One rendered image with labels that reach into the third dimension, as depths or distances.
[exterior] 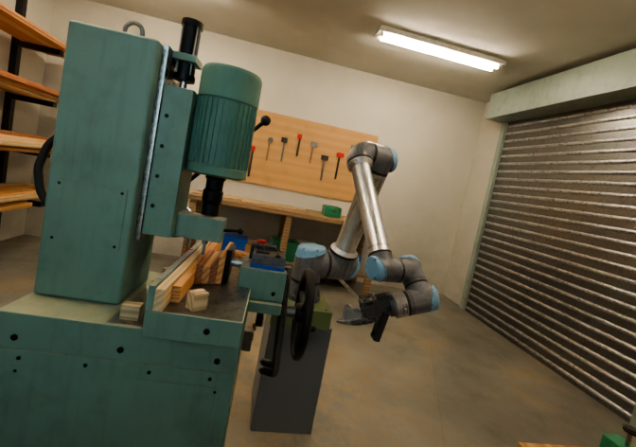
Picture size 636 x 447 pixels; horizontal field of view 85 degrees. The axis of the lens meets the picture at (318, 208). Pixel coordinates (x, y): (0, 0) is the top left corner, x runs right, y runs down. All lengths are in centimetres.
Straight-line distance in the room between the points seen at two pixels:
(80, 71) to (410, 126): 420
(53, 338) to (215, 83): 75
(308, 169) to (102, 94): 355
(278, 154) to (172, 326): 371
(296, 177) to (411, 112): 174
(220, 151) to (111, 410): 71
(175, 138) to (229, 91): 20
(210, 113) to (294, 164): 344
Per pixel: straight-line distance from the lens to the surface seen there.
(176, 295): 90
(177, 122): 107
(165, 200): 107
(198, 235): 110
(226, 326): 84
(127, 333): 103
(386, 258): 132
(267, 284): 104
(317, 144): 445
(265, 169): 441
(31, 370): 115
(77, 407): 116
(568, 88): 398
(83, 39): 114
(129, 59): 109
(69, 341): 109
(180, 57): 113
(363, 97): 472
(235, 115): 104
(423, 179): 494
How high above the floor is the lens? 124
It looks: 4 degrees down
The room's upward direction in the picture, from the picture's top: 11 degrees clockwise
